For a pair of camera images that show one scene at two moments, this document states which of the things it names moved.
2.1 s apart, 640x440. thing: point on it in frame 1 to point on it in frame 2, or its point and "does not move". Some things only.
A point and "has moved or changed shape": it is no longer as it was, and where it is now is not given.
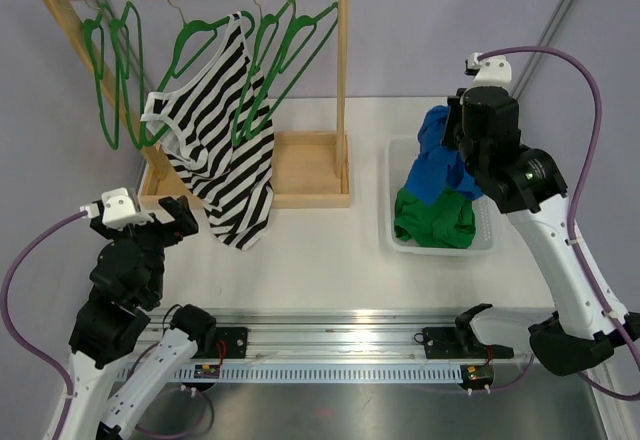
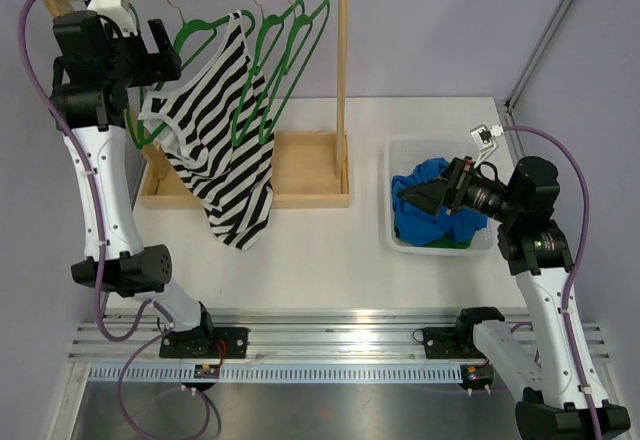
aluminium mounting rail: [334, 333] does not move
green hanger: [330, 14] has moved or changed shape
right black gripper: [448, 139] to [452, 192]
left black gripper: [184, 223] to [157, 67]
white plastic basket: [401, 154] does not move
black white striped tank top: [216, 128] does not move
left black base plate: [229, 343] does not move
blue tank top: [439, 166] to [416, 224]
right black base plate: [460, 343] does not move
